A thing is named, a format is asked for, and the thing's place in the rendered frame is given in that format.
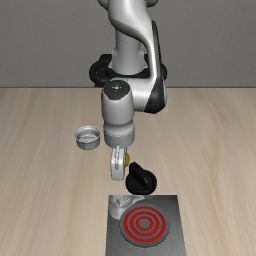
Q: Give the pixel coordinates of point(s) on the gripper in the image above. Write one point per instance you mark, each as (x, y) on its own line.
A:
(117, 165)

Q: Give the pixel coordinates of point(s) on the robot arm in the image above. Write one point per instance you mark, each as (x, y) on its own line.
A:
(128, 50)

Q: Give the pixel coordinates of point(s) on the yellow lemon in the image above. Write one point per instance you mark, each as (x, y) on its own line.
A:
(127, 159)

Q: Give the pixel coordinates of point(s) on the grey ramekin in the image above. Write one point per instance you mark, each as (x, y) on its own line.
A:
(87, 137)

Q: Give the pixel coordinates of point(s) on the grey stove plate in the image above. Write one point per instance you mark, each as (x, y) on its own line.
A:
(146, 226)

